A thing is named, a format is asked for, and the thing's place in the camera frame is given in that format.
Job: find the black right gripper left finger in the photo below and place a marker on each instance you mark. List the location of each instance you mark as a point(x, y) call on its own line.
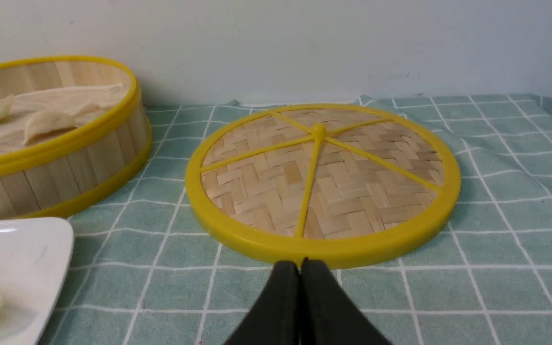
point(273, 318)

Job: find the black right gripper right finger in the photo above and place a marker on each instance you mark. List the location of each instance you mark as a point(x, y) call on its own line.
point(327, 314)

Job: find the white square plate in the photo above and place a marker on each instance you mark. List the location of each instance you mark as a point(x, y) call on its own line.
point(35, 255)

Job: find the woven bamboo steamer lid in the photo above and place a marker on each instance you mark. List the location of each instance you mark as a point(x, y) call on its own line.
point(349, 185)

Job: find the green checked tablecloth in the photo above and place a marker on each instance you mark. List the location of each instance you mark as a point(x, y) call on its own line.
point(143, 271)

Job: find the white steamer liner cloth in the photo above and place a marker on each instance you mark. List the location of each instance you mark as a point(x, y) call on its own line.
point(84, 103)

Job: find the yellow rimmed bamboo steamer basket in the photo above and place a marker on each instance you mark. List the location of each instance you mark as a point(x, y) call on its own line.
point(72, 172)

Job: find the white dumpling in steamer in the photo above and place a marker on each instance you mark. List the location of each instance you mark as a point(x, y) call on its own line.
point(45, 122)

